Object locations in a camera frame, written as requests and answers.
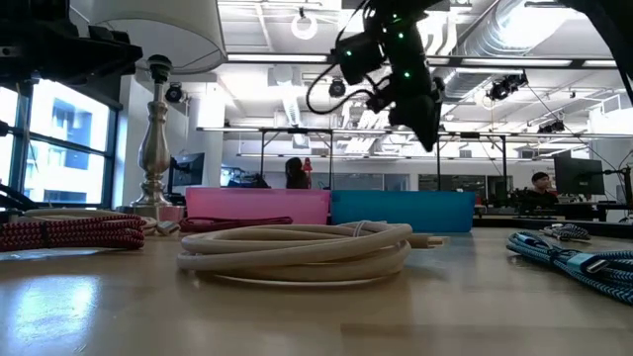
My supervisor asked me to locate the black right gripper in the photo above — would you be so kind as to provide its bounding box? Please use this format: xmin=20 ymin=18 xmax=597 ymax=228
xmin=376 ymin=17 xmax=446 ymax=153

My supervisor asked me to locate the thick cream cable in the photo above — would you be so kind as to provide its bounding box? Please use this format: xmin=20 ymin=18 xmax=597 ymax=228
xmin=176 ymin=221 xmax=446 ymax=289

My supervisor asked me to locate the red white braided cable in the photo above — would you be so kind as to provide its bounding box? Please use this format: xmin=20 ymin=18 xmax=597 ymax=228
xmin=0 ymin=213 xmax=147 ymax=252

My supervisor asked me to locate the blue plastic bin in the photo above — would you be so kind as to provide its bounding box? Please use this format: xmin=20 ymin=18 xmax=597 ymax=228
xmin=329 ymin=190 xmax=477 ymax=233

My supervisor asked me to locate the person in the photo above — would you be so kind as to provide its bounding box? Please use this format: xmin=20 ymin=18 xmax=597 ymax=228
xmin=517 ymin=171 xmax=558 ymax=210
xmin=284 ymin=156 xmax=311 ymax=190

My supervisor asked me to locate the large black monitor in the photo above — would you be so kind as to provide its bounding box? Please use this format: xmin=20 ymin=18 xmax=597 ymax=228
xmin=553 ymin=156 xmax=606 ymax=197

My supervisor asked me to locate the black office desk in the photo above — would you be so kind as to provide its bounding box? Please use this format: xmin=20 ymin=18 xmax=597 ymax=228
xmin=473 ymin=200 xmax=633 ymax=239

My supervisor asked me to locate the pink plastic bin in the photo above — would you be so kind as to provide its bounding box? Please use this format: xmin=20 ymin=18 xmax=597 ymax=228
xmin=185 ymin=187 xmax=331 ymax=226

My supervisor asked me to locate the small black monitor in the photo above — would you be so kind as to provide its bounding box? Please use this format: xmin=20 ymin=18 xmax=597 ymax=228
xmin=167 ymin=151 xmax=207 ymax=195

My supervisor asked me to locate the silver table lamp white shade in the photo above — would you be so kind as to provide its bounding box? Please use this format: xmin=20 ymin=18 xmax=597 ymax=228
xmin=91 ymin=0 xmax=228 ymax=223

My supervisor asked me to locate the black metal workstation frame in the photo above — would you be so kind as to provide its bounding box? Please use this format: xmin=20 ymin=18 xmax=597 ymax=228
xmin=258 ymin=127 xmax=334 ymax=192
xmin=436 ymin=131 xmax=509 ymax=205

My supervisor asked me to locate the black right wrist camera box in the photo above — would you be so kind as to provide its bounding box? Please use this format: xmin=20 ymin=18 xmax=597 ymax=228
xmin=334 ymin=32 xmax=388 ymax=86

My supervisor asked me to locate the black ceiling camera cluster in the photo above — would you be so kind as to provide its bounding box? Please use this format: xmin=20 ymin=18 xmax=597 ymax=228
xmin=486 ymin=71 xmax=530 ymax=103

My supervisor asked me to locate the silver ceiling air duct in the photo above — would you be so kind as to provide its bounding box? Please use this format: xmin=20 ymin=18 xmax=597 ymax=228
xmin=434 ymin=0 xmax=550 ymax=103

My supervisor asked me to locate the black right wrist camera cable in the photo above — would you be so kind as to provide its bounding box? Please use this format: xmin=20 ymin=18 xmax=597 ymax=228
xmin=305 ymin=62 xmax=378 ymax=117

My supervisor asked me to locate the white ring light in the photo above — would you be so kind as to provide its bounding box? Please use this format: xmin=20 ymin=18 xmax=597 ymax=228
xmin=290 ymin=8 xmax=319 ymax=42

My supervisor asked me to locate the blue braided cable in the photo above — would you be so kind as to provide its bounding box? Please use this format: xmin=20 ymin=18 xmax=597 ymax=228
xmin=504 ymin=229 xmax=633 ymax=307

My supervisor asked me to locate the black white braided cable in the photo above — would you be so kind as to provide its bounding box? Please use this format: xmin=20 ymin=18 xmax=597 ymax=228
xmin=538 ymin=222 xmax=592 ymax=243

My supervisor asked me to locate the dark red flat cable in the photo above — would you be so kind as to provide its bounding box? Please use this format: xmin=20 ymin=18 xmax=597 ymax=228
xmin=178 ymin=216 xmax=295 ymax=233

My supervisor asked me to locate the dark window frame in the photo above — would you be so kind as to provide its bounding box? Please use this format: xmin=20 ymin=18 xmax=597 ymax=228
xmin=0 ymin=73 xmax=123 ymax=210

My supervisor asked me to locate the black cable bundle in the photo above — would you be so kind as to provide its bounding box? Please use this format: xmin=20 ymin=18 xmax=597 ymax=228
xmin=0 ymin=181 xmax=40 ymax=213

